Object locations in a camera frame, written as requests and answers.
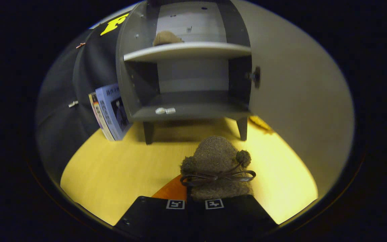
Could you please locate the dark grey shoe cabinet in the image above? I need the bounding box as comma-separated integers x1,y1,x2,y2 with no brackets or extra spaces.
116,0,252,145

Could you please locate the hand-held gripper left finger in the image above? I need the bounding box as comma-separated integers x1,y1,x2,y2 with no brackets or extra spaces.
113,175,189,237

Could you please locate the black backdrop cloth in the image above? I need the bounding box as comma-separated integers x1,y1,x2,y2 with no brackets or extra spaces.
36,12,130,184

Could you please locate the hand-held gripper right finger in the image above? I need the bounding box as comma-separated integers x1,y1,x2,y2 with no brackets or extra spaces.
187,194,278,237

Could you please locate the beige shoe cabinet door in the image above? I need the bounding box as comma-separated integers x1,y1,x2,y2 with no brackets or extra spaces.
230,0,354,199

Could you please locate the blue cover book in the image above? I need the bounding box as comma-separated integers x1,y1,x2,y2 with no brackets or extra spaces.
95,83,133,141

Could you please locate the brown fuzzy shoe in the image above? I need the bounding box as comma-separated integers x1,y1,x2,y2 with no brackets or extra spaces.
179,135,257,201
153,31,184,46

